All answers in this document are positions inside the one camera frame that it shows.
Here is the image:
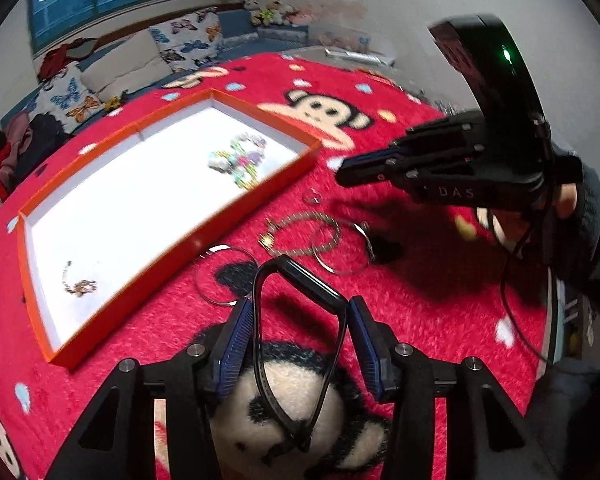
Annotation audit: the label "orange cardboard tray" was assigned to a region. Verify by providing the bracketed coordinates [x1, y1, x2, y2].
[17, 87, 323, 368]

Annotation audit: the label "white power strip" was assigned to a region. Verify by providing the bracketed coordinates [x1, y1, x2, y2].
[325, 46, 396, 66]

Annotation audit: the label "black watch band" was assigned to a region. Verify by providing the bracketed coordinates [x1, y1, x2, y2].
[252, 255, 351, 453]

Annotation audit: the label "butterfly print pillow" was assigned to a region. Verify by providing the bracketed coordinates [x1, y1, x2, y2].
[35, 62, 106, 133]
[150, 5, 226, 73]

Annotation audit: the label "silver bangle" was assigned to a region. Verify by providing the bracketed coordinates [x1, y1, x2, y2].
[312, 221, 375, 275]
[196, 246, 258, 306]

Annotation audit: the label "red monkey print blanket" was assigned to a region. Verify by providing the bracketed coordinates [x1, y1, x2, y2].
[0, 52, 561, 480]

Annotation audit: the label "plush toys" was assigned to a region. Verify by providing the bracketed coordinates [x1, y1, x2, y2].
[242, 0, 313, 28]

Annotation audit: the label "colourful beaded bracelet cluster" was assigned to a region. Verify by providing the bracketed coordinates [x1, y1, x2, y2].
[207, 132, 268, 188]

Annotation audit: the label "blue sofa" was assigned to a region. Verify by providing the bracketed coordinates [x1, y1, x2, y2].
[0, 7, 311, 131]

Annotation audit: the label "person's right hand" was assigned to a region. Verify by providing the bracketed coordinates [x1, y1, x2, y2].
[476, 182, 581, 248]

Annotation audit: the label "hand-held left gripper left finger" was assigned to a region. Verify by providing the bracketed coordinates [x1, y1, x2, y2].
[45, 297, 256, 480]

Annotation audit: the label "pile of clothes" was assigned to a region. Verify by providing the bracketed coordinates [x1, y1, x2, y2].
[0, 112, 66, 201]

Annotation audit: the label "gold chain bracelet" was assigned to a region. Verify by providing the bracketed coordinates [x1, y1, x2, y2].
[62, 261, 99, 297]

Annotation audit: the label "red garment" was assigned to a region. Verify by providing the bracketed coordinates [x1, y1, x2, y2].
[35, 37, 101, 78]

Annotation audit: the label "white cushion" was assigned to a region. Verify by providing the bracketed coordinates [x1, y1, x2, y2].
[80, 30, 173, 101]

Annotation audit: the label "person's right forearm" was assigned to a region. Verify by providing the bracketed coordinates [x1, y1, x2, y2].
[550, 150, 600, 321]

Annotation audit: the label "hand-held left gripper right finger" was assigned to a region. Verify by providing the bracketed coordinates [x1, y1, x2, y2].
[347, 296, 556, 480]

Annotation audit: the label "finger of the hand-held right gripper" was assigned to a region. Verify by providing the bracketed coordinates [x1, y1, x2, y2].
[387, 110, 487, 163]
[336, 152, 481, 196]

